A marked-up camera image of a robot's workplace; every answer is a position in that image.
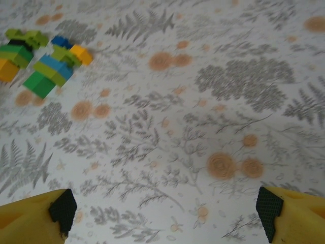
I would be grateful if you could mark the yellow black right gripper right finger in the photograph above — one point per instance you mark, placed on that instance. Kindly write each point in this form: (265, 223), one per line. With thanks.
(302, 218)

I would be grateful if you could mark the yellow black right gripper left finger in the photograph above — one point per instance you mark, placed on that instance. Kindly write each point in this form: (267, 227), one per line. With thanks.
(28, 221)

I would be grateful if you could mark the green square lego brick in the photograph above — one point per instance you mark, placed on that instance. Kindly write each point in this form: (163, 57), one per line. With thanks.
(39, 85)

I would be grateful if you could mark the orange lego brick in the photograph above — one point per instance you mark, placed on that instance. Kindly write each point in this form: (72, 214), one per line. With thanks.
(82, 54)
(7, 69)

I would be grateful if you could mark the light blue long lego brick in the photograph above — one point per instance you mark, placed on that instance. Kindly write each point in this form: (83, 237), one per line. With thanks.
(58, 67)

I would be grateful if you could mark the green long lego brick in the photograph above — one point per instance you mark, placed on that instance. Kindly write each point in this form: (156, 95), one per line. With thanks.
(17, 54)

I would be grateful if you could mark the lime square lego brick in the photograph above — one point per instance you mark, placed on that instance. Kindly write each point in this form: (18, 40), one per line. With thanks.
(15, 34)
(38, 39)

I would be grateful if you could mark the dark blue square lego brick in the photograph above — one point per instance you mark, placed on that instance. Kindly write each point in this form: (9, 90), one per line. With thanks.
(61, 42)

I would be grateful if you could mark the floral printed table cover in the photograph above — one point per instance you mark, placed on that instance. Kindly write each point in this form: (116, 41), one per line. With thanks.
(177, 101)

